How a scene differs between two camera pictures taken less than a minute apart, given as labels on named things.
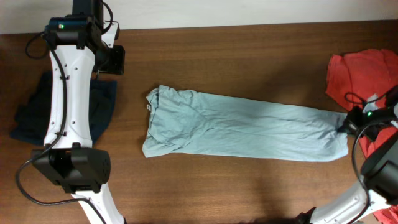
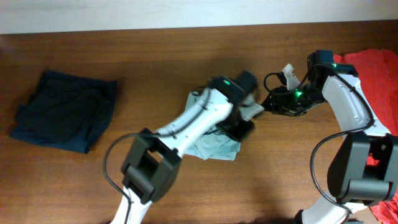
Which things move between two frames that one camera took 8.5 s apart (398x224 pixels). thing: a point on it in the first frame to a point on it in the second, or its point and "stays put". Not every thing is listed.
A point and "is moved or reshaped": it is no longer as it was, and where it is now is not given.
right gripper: (351, 125) to (281, 101)
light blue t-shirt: (194, 122) is moved or reshaped
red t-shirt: (352, 78) stays put
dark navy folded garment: (30, 121) stays put
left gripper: (118, 66) to (237, 131)
